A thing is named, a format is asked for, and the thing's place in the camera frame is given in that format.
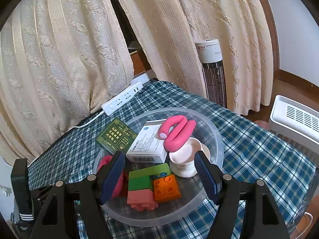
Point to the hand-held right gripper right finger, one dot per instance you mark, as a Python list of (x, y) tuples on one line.
[(206, 176)]

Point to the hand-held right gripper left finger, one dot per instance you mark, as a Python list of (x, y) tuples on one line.
[(113, 176)]

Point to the pink foam hair roller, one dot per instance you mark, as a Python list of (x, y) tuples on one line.
[(179, 142), (104, 161)]

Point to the green square toy brick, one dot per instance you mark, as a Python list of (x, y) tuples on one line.
[(139, 183)]

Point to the white cup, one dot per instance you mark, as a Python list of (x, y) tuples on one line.
[(182, 159)]

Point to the green dotted toy brick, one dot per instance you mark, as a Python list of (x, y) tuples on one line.
[(147, 170)]

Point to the pink square toy brick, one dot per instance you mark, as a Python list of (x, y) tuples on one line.
[(139, 199)]

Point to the dark green cardboard box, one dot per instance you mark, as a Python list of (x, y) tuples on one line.
[(114, 135)]

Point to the orange toy brick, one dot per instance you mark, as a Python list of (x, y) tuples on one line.
[(167, 189)]

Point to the clear plastic bowl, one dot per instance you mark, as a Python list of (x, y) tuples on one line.
[(174, 209)]

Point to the white barcode box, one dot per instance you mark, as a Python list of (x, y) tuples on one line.
[(147, 139)]

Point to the blue plaid tablecloth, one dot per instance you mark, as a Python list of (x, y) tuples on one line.
[(249, 149)]

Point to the white power strip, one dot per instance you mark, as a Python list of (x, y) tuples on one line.
[(119, 102)]

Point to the white air purifier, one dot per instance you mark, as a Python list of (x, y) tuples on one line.
[(294, 119)]

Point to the cream patterned curtain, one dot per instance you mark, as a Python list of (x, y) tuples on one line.
[(174, 42), (62, 67)]

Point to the white tower fan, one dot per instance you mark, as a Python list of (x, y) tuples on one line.
[(210, 54)]

